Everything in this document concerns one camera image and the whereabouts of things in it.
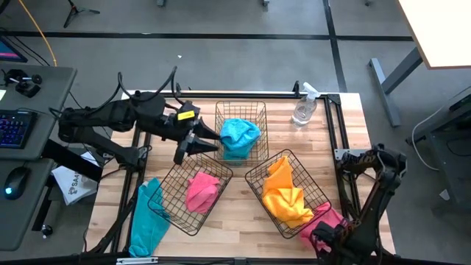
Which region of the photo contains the white printed paper bag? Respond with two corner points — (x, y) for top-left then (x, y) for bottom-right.
(51, 151), (99, 206)

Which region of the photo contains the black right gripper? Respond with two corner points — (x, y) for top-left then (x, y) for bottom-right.
(311, 219), (350, 264)

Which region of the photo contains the white table top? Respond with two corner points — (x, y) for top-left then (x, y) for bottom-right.
(397, 0), (471, 70)

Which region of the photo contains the black clamp device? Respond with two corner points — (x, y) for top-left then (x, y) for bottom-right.
(4, 68), (43, 99)

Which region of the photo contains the pink microfiber towel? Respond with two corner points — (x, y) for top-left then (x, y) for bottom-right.
(185, 171), (221, 215)
(300, 201), (350, 252)

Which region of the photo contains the black aluminium table frame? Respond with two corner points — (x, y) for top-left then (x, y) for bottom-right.
(86, 80), (397, 265)

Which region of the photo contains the grey table leg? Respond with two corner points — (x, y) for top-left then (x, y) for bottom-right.
(367, 46), (424, 128)

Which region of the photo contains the clear plastic spray bottle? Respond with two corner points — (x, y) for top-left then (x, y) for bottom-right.
(290, 81), (321, 129)

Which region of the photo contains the computer monitor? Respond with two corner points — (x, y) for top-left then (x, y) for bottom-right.
(0, 36), (29, 63)

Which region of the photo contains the white cable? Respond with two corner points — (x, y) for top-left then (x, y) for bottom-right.
(411, 105), (448, 172)

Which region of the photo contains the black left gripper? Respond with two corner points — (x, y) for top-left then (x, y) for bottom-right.
(165, 102), (222, 165)

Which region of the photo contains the silver metal bracket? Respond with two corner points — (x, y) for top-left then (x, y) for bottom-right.
(116, 257), (159, 265)

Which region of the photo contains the black tripod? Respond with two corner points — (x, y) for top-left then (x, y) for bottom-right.
(63, 0), (101, 29)

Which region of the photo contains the black wire basket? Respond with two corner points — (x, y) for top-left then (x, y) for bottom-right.
(213, 100), (269, 167)
(244, 149), (332, 239)
(147, 146), (234, 236)

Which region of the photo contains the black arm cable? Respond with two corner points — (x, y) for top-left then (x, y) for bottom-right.
(116, 66), (185, 107)

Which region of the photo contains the black backlit keyboard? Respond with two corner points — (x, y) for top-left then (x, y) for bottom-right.
(0, 110), (38, 150)

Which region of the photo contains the black computer mouse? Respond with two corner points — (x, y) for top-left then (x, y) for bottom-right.
(3, 166), (32, 201)

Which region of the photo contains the grey desk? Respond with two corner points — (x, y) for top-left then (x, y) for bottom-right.
(0, 64), (78, 252)

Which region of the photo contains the silver mounting plate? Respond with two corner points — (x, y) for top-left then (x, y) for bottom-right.
(333, 148), (360, 161)

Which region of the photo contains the yellow cable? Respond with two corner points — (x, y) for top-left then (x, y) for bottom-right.
(17, 0), (58, 67)

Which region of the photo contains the grey cart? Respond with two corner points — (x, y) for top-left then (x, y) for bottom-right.
(404, 86), (471, 207)

